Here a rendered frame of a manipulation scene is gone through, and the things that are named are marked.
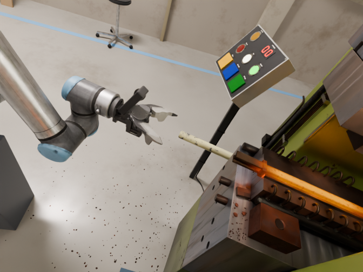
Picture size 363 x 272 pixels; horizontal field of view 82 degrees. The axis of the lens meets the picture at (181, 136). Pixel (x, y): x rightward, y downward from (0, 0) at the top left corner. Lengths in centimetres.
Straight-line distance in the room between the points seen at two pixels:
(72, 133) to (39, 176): 102
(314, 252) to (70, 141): 82
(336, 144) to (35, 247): 156
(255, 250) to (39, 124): 69
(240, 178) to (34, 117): 66
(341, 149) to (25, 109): 101
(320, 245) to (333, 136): 36
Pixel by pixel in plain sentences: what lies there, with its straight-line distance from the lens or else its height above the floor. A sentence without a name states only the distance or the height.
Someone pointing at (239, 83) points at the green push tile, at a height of 102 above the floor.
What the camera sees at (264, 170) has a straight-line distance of 70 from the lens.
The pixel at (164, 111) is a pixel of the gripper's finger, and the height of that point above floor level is 100.
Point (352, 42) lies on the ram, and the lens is 69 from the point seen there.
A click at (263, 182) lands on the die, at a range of 70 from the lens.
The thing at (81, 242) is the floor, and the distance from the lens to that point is 152.
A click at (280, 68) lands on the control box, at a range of 99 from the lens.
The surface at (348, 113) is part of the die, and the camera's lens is 53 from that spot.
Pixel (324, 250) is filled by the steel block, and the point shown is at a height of 92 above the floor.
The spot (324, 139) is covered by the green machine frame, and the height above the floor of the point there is 108.
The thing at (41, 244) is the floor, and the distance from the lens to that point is 156.
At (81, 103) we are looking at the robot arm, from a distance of 74.
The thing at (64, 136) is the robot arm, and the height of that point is 91.
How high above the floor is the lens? 147
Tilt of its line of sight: 45 degrees down
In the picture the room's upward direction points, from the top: 23 degrees clockwise
